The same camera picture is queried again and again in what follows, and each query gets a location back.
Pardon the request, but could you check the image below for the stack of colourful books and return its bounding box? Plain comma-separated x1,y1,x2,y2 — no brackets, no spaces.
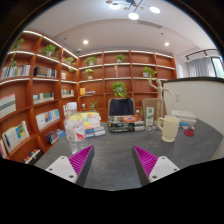
79,111,107,138

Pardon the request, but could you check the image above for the cream ceramic mug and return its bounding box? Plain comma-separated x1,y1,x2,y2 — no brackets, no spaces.
157,115,181,143

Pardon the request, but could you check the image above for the branched ceiling light fixture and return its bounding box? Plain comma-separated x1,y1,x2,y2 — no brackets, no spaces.
105,0,162,21

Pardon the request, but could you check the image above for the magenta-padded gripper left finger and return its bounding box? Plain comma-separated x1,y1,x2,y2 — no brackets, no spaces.
45,144,96,188

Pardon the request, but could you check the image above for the stack of dark books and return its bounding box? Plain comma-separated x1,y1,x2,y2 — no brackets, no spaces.
107,115,145,133

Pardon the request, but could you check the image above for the black curtain rail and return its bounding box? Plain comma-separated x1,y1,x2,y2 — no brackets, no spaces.
184,48,218,61

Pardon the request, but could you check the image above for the wooden artist mannequin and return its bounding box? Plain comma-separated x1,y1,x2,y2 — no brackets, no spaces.
147,75,173,129

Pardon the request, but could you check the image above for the tall green white carton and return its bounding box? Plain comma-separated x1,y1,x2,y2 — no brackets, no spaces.
145,106,155,127

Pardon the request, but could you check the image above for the ceiling air vent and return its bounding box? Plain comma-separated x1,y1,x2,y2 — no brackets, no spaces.
136,19,163,29

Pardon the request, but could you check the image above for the orange wooden shelf unit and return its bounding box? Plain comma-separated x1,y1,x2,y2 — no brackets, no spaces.
0,29,178,164

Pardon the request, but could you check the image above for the grey curtain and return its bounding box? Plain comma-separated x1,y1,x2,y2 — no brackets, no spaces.
187,56,217,78

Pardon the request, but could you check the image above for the window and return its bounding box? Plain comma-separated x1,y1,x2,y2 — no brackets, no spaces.
211,56,224,79

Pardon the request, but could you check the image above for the chair with dark jacket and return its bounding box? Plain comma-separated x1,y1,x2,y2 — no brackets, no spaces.
107,97,136,118

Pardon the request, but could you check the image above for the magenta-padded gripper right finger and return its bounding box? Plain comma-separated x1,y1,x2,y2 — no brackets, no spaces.
131,144,181,187

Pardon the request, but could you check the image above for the tan upholstered chair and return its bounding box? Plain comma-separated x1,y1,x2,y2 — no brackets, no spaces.
141,97,168,118

